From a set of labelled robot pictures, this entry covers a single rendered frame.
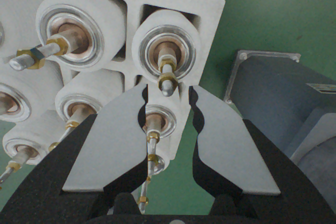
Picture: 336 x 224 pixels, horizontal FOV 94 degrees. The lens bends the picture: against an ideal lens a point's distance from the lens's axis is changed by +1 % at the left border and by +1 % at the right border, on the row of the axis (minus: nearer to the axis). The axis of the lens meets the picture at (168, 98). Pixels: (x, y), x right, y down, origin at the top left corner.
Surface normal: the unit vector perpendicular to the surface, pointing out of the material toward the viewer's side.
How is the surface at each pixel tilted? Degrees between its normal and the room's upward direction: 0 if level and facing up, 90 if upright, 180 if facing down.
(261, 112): 90
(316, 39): 0
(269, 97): 90
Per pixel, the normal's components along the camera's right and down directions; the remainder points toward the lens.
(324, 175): -0.94, 0.03
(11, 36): 0.62, 0.65
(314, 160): -0.97, -0.20
